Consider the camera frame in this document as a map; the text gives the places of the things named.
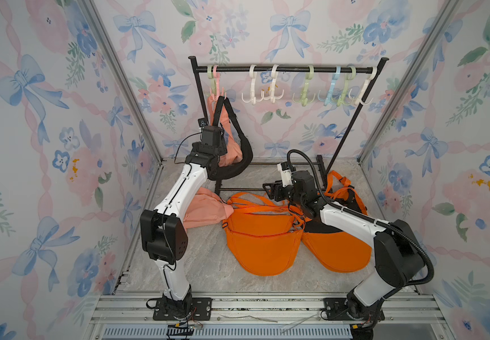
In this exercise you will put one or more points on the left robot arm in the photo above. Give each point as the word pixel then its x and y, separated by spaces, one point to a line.
pixel 163 235

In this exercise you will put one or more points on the pink plastic hook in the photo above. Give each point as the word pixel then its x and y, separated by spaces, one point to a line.
pixel 218 89

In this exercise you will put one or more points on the blue plastic hook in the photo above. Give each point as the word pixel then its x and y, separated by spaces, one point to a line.
pixel 329 98

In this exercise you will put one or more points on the black strap bag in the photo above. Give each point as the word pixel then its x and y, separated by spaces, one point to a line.
pixel 312 203

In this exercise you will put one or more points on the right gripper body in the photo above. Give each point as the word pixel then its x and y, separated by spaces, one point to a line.
pixel 282 193

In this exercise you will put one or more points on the pink bag far left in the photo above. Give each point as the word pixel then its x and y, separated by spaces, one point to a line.
pixel 234 153

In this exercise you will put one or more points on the white hook far right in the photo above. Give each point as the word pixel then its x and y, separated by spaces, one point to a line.
pixel 359 100

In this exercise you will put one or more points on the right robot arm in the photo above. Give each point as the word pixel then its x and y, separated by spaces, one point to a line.
pixel 399 260

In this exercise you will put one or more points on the black metal clothes rack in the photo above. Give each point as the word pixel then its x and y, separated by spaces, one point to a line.
pixel 323 171

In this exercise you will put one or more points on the pale green hook far left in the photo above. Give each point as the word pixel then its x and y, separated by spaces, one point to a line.
pixel 209 72

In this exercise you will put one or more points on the orange bag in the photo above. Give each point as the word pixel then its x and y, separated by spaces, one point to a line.
pixel 258 216
pixel 338 252
pixel 258 255

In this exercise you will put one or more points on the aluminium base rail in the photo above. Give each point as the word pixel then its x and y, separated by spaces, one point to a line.
pixel 266 316

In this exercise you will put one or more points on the pink bag with buckle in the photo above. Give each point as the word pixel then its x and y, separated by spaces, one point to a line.
pixel 206 208

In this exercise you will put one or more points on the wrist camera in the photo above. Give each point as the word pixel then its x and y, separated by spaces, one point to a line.
pixel 286 170
pixel 202 122

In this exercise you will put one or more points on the white plastic hook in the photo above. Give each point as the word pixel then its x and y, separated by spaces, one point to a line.
pixel 253 98
pixel 273 98

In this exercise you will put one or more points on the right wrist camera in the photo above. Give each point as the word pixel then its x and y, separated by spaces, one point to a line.
pixel 286 170

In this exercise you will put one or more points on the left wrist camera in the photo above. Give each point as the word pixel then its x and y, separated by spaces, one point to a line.
pixel 202 122

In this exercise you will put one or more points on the green plastic hook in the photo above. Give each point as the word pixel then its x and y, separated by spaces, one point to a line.
pixel 344 92
pixel 304 100

